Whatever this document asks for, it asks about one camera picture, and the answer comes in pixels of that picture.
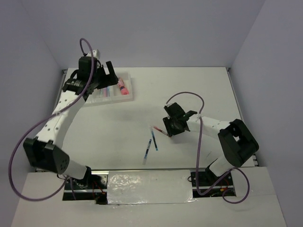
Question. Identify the red gel pen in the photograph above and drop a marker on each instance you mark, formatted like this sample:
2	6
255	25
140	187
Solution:
160	130

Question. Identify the teal gel pen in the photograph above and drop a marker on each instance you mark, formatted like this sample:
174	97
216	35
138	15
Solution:
153	137

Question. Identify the silver foil cover plate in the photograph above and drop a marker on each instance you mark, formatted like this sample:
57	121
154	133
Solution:
149	187

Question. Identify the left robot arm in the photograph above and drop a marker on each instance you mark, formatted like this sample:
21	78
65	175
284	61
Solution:
44	151

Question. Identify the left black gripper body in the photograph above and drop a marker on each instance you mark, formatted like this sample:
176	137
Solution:
96	79

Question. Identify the pink glue stick tube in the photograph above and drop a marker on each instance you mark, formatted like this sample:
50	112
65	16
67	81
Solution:
122	87

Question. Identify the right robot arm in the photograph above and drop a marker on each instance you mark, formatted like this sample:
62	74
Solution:
237	142

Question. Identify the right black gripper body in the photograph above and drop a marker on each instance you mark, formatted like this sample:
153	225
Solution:
178	130

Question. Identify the white three-compartment tray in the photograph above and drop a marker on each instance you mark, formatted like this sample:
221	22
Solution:
95	99

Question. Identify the dark blue gel pen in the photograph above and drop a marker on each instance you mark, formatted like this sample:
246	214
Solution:
147	150

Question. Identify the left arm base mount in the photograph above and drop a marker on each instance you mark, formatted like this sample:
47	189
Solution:
91	188

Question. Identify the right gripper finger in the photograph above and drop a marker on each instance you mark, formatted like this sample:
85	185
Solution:
169	125
183	126

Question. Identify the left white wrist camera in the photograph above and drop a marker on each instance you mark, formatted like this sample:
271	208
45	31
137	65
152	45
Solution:
94	53

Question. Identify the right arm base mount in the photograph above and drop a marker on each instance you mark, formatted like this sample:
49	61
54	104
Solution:
207	180

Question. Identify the orange highlighter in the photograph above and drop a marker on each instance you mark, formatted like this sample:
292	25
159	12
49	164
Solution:
116	90

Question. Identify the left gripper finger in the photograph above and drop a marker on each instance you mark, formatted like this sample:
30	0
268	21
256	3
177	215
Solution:
110	78
100	69

